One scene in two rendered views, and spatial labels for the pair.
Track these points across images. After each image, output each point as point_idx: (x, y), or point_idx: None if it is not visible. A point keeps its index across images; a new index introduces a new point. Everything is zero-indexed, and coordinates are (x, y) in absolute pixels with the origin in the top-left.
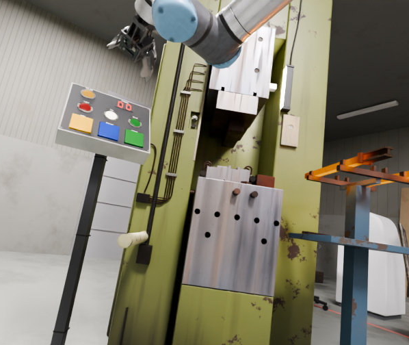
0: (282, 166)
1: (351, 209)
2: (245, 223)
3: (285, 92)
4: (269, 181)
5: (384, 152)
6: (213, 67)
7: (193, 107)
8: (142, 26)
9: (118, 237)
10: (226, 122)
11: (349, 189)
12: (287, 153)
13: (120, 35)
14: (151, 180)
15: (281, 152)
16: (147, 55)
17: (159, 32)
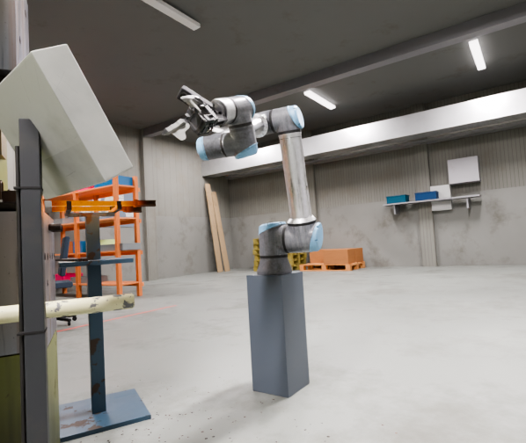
0: None
1: (94, 235)
2: (51, 261)
3: None
4: None
5: (153, 203)
6: (16, 36)
7: None
8: (222, 126)
9: (133, 299)
10: None
11: (90, 218)
12: None
13: (196, 101)
14: None
15: None
16: (186, 122)
17: (245, 156)
